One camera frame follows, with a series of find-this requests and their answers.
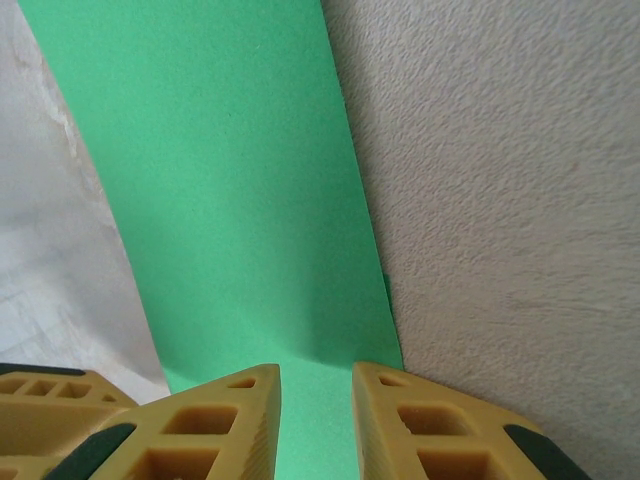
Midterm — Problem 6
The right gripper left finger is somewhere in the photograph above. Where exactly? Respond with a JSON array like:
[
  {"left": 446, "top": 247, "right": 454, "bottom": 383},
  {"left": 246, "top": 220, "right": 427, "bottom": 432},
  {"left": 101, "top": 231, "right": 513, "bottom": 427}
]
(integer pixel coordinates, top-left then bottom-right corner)
[{"left": 47, "top": 363, "right": 281, "bottom": 480}]

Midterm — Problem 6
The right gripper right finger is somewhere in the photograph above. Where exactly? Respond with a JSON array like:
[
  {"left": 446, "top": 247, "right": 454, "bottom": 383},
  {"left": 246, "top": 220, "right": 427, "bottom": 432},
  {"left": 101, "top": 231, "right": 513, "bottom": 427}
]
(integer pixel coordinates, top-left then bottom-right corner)
[{"left": 352, "top": 362, "right": 581, "bottom": 480}]

